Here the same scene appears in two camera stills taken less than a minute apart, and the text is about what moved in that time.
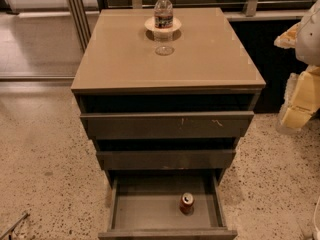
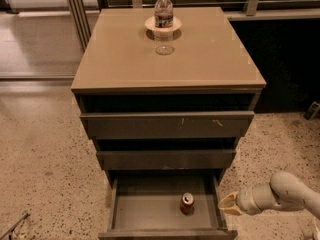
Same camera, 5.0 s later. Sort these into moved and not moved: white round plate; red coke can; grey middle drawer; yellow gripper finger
Moved: yellow gripper finger
Not moved: white round plate; grey middle drawer; red coke can
